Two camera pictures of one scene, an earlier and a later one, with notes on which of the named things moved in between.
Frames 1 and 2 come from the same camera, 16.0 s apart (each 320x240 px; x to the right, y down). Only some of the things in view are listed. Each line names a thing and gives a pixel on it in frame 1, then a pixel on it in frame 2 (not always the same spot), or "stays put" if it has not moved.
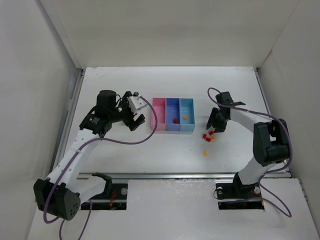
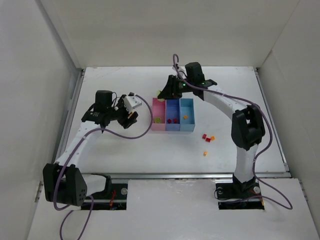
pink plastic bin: [160, 106] stays put
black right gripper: [216, 121] → [172, 86]
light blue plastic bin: [187, 116] stays put
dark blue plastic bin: [172, 111] stays put
